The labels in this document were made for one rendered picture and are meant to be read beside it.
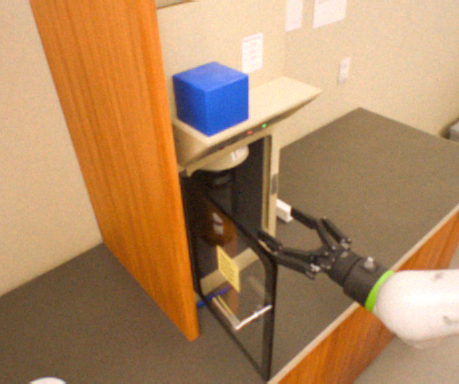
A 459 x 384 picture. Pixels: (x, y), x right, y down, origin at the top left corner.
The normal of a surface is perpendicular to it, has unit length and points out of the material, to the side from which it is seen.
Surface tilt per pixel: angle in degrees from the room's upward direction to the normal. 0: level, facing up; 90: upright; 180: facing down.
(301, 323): 0
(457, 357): 0
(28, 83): 90
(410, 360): 0
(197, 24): 90
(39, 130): 90
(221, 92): 90
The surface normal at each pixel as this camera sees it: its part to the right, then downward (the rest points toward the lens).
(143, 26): 0.65, 0.44
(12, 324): -0.04, -0.79
